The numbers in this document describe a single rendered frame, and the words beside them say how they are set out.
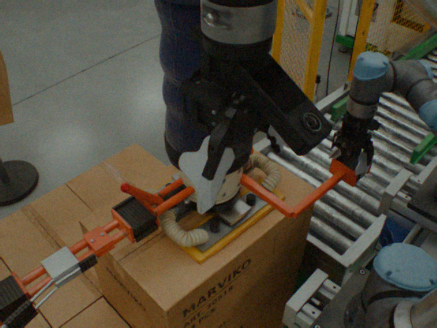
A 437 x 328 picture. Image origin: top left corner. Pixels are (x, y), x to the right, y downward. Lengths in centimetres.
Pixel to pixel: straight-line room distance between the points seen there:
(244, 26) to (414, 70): 75
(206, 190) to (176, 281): 69
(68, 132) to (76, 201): 137
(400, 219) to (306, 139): 101
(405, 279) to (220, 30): 57
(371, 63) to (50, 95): 301
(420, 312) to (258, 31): 49
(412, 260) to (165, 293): 60
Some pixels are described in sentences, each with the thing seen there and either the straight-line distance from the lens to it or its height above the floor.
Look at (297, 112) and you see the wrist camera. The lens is 46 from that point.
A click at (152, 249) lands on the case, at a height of 94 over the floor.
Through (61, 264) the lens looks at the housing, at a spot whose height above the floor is 109.
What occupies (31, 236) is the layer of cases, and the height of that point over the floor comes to 54.
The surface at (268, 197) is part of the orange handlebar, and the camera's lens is 117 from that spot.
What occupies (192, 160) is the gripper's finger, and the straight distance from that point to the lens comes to 52.
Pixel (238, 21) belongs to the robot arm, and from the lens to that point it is 43.
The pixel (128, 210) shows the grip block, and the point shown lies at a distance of 115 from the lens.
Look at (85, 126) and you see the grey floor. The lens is 332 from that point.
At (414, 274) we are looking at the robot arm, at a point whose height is 127.
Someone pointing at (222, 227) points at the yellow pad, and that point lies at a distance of 125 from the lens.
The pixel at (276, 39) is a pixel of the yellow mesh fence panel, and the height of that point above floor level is 56.
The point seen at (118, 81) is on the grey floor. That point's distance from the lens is 376.
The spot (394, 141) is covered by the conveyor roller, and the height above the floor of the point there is 54.
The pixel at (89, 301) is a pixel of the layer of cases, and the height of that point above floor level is 54.
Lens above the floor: 192
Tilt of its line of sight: 42 degrees down
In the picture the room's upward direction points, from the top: straight up
